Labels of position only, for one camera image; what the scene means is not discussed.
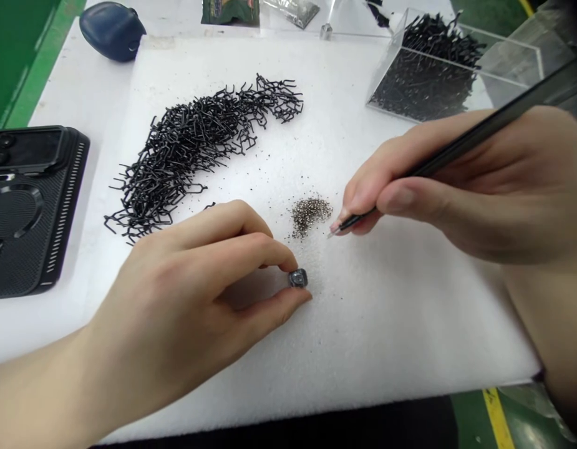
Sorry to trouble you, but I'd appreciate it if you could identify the person's right hand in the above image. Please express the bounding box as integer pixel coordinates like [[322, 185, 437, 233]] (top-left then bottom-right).
[[342, 106, 577, 268]]

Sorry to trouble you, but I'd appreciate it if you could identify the person's left hand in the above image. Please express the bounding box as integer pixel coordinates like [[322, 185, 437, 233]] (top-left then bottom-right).
[[84, 200, 315, 422]]

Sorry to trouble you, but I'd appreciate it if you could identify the black pen-shaped pick-up tool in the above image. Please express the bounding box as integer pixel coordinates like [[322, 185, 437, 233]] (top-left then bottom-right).
[[329, 65, 577, 239]]

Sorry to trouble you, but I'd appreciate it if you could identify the clear acrylic box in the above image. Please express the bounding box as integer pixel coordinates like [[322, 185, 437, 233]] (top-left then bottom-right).
[[365, 7, 577, 125]]

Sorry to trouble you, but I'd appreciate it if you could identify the heap of tiny metal beads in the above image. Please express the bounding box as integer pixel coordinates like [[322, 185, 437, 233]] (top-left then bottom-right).
[[289, 196, 337, 236]]

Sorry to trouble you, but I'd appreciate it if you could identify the white foam mat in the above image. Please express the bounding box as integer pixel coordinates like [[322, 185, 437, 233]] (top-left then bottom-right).
[[97, 27, 546, 446]]

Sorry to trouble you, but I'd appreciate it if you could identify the phone in black case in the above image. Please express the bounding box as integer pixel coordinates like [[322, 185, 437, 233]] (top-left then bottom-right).
[[0, 125, 92, 302]]

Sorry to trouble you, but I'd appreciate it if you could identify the clear acrylic sheet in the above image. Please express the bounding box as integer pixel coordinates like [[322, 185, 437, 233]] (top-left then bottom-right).
[[324, 0, 409, 39]]

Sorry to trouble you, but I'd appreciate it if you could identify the clear bag of beads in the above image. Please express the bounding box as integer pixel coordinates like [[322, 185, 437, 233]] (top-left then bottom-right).
[[262, 0, 324, 32]]

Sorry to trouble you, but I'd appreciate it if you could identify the dark blue pouch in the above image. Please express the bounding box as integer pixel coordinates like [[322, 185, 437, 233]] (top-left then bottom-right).
[[79, 1, 146, 64]]

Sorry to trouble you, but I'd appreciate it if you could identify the dark green packet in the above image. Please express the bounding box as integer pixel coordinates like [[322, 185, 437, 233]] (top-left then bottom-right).
[[201, 0, 262, 27]]

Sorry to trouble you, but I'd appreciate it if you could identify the pile of black wire clips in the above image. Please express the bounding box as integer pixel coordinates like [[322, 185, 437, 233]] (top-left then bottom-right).
[[370, 12, 487, 115], [103, 72, 304, 246]]

